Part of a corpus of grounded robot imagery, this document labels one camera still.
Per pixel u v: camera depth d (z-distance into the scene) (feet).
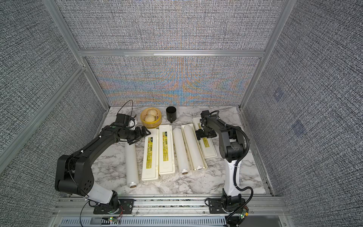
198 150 2.93
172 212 2.40
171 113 3.45
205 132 2.89
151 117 3.41
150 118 3.42
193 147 2.94
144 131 2.62
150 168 2.59
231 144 1.87
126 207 2.41
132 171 2.68
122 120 2.30
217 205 2.40
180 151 2.94
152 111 3.57
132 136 2.49
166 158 2.69
